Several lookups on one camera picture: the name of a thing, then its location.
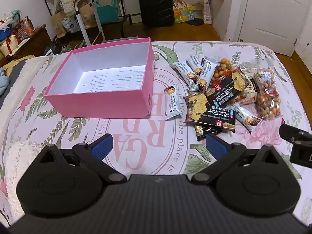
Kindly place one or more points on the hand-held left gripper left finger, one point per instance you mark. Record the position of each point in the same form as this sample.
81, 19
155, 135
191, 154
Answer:
101, 145

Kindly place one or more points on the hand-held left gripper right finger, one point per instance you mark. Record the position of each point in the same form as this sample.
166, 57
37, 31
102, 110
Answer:
215, 146

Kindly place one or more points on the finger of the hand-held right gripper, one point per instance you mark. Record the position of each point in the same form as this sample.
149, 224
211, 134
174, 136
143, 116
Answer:
299, 153
291, 132

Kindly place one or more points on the pink cardboard box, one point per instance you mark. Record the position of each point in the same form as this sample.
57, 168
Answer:
97, 104

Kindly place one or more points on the small black cracker packet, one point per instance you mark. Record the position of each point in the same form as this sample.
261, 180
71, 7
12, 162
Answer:
207, 130

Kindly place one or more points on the floral printed bedsheet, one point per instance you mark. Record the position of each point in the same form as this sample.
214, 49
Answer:
136, 136

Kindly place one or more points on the large black cracker packet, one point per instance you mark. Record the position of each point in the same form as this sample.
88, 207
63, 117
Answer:
228, 87
202, 109

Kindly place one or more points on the white snack bar packet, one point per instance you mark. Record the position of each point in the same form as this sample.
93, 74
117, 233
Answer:
246, 118
206, 74
185, 74
171, 102
194, 63

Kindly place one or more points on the beige snack packet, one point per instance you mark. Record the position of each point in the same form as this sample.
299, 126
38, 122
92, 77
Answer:
245, 68

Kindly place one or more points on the white fuzzy cloth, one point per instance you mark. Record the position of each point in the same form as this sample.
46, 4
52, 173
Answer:
22, 170

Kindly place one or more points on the dark bag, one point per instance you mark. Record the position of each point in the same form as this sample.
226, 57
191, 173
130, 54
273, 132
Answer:
52, 47

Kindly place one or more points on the yellow cloth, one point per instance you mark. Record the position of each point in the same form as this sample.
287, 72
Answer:
17, 64

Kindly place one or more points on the white door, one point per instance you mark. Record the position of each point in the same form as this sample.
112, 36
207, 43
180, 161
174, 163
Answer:
270, 12

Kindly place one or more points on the dark wooden nightstand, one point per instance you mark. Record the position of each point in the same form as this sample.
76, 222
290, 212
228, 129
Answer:
31, 43

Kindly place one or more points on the black round stand base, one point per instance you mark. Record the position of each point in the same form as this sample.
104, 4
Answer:
195, 22

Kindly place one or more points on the brown paper bag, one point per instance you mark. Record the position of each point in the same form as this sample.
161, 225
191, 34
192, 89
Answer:
87, 14
58, 20

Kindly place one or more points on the teal plastic bag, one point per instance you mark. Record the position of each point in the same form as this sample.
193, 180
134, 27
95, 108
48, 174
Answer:
106, 11

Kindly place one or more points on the white printed plastic bag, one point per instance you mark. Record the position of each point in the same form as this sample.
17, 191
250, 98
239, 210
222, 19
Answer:
207, 11

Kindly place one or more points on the yellow gift bag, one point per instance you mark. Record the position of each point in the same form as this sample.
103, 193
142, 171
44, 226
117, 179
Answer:
183, 12

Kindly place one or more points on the black suitcase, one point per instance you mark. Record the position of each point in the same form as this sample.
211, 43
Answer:
156, 4

